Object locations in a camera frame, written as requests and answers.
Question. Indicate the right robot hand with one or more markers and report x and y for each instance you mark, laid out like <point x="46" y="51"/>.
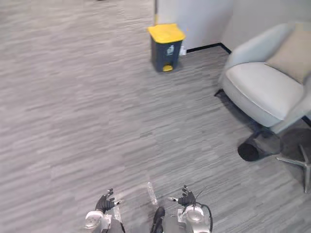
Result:
<point x="185" y="199"/>

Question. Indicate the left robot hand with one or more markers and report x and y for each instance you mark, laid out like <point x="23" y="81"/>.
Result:
<point x="104" y="203"/>

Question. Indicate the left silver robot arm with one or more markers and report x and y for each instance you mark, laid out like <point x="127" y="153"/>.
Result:
<point x="97" y="221"/>

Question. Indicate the dark robot foot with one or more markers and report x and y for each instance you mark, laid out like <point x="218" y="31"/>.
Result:
<point x="158" y="219"/>

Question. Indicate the clear plastic bottle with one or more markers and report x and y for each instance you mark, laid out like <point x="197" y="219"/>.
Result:
<point x="151" y="193"/>

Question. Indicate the black mesh waste basket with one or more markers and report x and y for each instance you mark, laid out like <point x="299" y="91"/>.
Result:
<point x="257" y="146"/>

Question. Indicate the silver star chair base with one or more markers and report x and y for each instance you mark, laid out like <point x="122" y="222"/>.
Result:
<point x="301" y="162"/>

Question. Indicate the light grey armchair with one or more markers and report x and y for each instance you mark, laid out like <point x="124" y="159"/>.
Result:
<point x="264" y="82"/>

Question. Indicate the grey bin with yellow lid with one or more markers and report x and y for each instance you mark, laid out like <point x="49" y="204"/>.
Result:
<point x="165" y="47"/>

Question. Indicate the beige cushion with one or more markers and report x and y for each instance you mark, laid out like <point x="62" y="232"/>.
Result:
<point x="291" y="55"/>

